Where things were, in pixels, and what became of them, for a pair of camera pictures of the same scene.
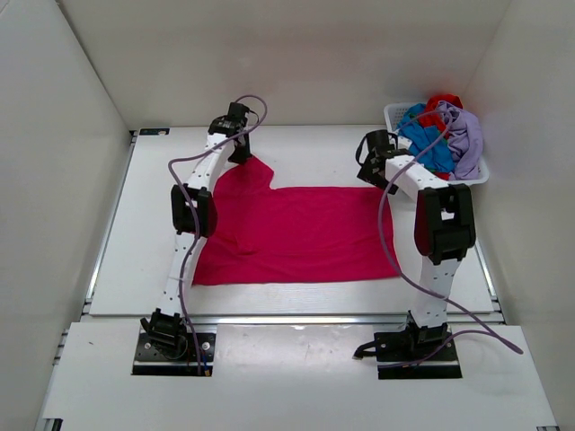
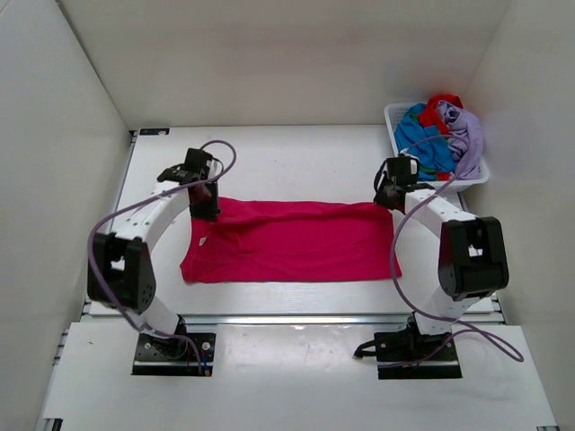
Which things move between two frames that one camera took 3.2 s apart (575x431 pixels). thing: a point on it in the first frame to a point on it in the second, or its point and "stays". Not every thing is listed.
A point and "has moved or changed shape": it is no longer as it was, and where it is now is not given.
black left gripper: x=243 y=155 to x=209 y=212
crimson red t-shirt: x=276 y=234 has moved or changed shape
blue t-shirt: x=430 y=145 stays
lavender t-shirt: x=464 y=142 stays
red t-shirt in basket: x=432 y=116 stays
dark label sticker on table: x=154 y=131 stays
